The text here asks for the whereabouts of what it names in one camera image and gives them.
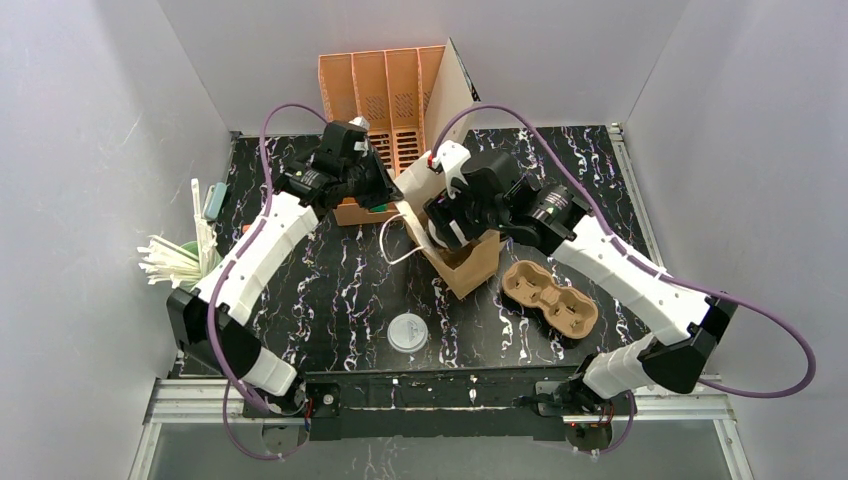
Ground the brown paper takeout bag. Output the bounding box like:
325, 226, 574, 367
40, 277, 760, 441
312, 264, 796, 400
379, 154, 503, 300

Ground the white plastic cup lid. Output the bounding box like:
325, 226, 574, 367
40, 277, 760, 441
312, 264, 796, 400
387, 313, 429, 354

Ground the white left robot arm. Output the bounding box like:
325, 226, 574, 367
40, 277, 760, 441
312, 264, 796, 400
166, 116, 402, 398

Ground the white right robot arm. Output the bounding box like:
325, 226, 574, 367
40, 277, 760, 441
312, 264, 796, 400
423, 142, 735, 399

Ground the orange desktop file organizer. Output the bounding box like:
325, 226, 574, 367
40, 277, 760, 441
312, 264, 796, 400
317, 45, 446, 228

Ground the white board panel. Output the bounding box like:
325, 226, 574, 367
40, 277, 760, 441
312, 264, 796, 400
421, 37, 480, 151

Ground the teal eraser case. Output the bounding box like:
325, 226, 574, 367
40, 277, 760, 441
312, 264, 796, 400
201, 182, 228, 222

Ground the green cup holder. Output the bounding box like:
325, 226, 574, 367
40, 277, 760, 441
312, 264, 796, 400
181, 241, 222, 278

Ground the white wrapped straws bundle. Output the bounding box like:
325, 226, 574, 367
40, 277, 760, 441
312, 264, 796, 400
137, 178, 217, 288

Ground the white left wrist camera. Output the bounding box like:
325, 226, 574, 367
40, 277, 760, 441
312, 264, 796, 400
349, 116, 370, 132

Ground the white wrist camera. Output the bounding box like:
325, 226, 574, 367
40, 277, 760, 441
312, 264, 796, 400
349, 116, 370, 132
427, 140, 471, 199

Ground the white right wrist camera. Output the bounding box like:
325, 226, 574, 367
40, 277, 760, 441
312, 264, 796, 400
427, 140, 471, 199

